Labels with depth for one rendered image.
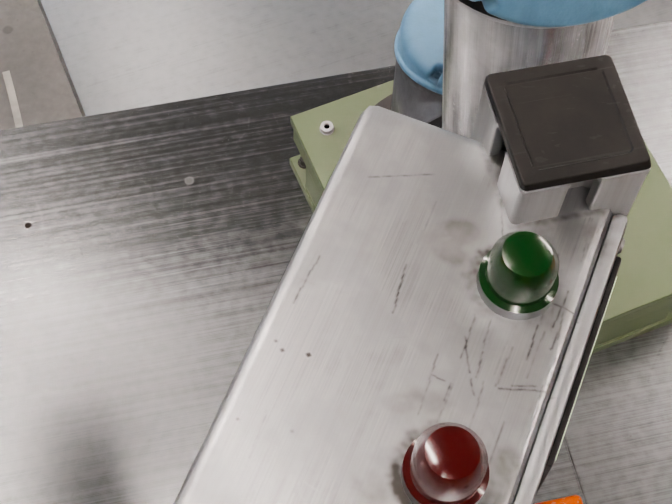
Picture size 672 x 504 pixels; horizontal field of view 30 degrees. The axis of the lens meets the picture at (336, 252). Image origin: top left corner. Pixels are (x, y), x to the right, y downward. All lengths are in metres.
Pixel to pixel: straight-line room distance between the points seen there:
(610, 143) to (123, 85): 0.88
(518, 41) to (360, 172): 0.19
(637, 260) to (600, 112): 0.67
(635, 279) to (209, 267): 0.37
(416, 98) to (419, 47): 0.04
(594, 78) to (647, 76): 0.87
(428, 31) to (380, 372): 0.53
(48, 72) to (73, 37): 1.03
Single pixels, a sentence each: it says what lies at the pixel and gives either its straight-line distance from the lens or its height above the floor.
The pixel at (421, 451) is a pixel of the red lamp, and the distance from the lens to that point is 0.37.
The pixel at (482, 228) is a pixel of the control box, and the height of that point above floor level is 1.48.
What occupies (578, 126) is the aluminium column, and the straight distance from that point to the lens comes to 0.42.
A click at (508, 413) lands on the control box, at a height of 1.48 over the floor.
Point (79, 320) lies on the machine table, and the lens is 1.13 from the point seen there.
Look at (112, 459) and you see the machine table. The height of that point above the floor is 0.83.
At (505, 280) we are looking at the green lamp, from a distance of 0.39.
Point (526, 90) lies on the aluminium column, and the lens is 0.42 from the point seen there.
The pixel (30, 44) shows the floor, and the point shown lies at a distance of 2.36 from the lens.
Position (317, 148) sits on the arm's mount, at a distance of 1.11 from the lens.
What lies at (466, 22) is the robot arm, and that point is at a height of 1.36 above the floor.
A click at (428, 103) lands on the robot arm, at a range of 0.90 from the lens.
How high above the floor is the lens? 1.84
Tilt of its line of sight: 62 degrees down
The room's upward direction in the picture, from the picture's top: 5 degrees clockwise
